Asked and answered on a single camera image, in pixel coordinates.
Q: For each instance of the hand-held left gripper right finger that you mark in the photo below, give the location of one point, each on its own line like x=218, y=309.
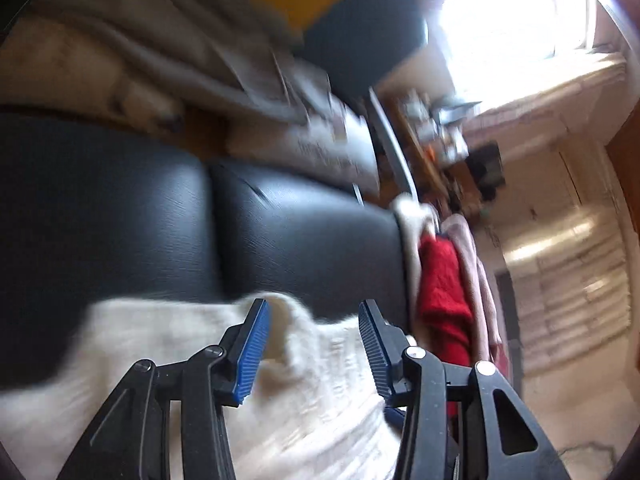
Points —
x=375, y=350

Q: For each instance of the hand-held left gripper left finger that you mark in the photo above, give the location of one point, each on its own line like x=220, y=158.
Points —
x=252, y=355

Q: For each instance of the cream knitted sweater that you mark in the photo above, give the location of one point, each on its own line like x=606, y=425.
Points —
x=310, y=410

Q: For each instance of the red garment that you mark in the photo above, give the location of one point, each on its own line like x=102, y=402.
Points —
x=442, y=290

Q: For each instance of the cream folded garment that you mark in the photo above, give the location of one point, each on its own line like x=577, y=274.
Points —
x=410, y=240

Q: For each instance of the pink garment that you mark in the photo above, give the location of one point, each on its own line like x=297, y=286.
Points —
x=475, y=270

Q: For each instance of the black leather sofa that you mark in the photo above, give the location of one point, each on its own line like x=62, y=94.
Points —
x=150, y=210

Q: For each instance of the metal bar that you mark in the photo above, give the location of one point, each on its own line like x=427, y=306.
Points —
x=395, y=145

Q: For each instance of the black box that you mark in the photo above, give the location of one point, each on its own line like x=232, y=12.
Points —
x=484, y=162

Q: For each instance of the cluttered wooden shelf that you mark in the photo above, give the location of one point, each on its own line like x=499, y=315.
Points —
x=435, y=140

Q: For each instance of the grey printed cloth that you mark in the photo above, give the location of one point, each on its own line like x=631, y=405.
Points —
x=325, y=135

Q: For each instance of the grey blanket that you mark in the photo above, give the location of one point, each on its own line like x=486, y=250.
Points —
x=190, y=45

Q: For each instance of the beige fluffy blanket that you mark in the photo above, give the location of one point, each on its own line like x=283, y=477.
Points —
x=65, y=75

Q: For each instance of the bright window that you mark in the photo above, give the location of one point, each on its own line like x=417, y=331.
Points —
x=505, y=30

